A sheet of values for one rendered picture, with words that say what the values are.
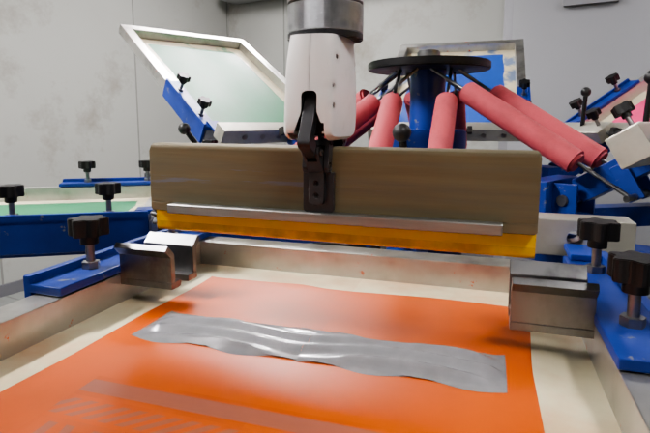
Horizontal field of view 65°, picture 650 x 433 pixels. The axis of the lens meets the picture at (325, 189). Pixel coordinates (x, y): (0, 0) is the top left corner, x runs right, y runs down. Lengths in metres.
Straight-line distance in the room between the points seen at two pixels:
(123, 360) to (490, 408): 0.32
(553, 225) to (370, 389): 0.40
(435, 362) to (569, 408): 0.11
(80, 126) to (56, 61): 0.49
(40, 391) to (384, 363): 0.28
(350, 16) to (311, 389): 0.33
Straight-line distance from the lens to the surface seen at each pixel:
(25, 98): 4.11
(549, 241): 0.75
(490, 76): 2.42
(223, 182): 0.56
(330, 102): 0.47
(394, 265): 0.70
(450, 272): 0.69
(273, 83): 2.27
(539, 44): 4.30
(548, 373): 0.50
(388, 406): 0.42
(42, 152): 4.16
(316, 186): 0.50
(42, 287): 0.61
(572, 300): 0.52
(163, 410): 0.43
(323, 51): 0.48
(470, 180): 0.49
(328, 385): 0.45
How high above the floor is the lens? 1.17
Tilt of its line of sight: 8 degrees down
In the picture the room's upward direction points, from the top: straight up
